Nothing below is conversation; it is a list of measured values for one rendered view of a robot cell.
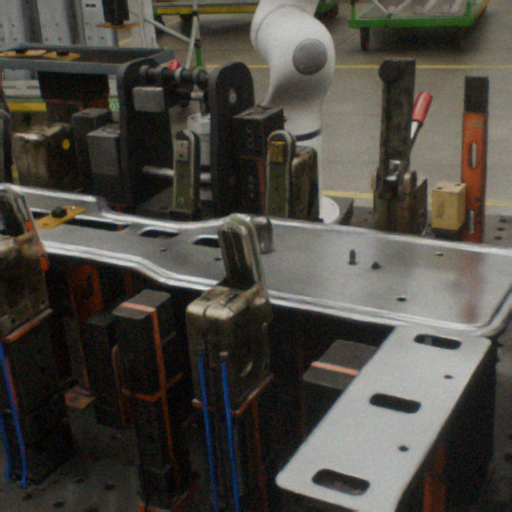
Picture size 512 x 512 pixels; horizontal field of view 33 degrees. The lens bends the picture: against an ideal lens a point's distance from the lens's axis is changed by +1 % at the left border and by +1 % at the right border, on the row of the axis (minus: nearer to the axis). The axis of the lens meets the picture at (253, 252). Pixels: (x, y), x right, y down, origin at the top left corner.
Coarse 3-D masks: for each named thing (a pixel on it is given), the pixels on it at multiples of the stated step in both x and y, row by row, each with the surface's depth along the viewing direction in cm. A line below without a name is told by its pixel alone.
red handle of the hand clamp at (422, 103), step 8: (424, 96) 120; (416, 104) 120; (424, 104) 120; (416, 112) 119; (424, 112) 119; (416, 120) 118; (416, 128) 118; (416, 136) 118; (392, 168) 115; (392, 176) 114; (392, 184) 115
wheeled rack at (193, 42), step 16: (192, 0) 571; (144, 32) 492; (192, 32) 570; (192, 48) 567; (16, 80) 564; (32, 80) 560; (112, 80) 546; (16, 96) 537; (32, 96) 534; (112, 96) 520; (16, 112) 530; (32, 112) 527; (112, 112) 514
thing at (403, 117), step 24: (384, 72) 108; (408, 72) 110; (384, 96) 112; (408, 96) 110; (384, 120) 113; (408, 120) 112; (384, 144) 113; (408, 144) 113; (384, 168) 114; (408, 168) 114; (384, 192) 116
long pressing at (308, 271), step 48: (48, 192) 139; (48, 240) 121; (96, 240) 119; (144, 240) 118; (192, 240) 117; (288, 240) 114; (336, 240) 113; (384, 240) 112; (432, 240) 110; (192, 288) 105; (288, 288) 101; (336, 288) 100; (384, 288) 100; (432, 288) 99; (480, 288) 98; (432, 336) 91; (480, 336) 89
